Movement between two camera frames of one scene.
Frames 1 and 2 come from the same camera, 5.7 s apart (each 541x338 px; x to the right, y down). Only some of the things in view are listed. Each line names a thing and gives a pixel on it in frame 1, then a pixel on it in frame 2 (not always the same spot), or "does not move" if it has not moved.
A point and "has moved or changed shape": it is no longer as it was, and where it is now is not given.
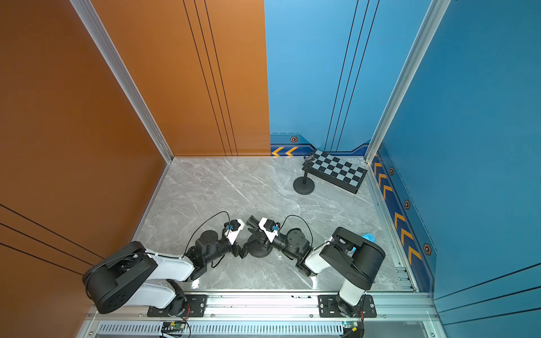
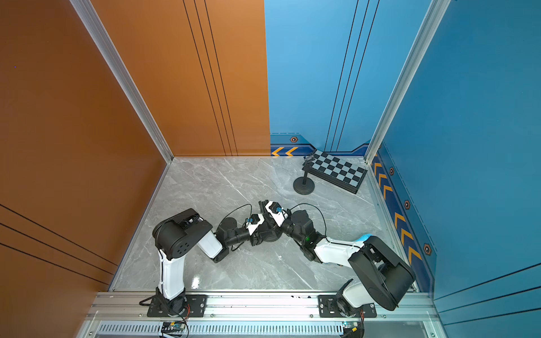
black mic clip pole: x=307 y=159 does not move
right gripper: x=268 y=242 -> x=273 y=223
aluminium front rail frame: x=266 y=316 does not move
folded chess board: x=337 y=170 does not move
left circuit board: x=172 y=326 does not move
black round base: x=258 y=250 has moved or changed shape
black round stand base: x=303 y=189 does not move
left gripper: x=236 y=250 -> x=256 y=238
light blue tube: x=370 y=237 does not move
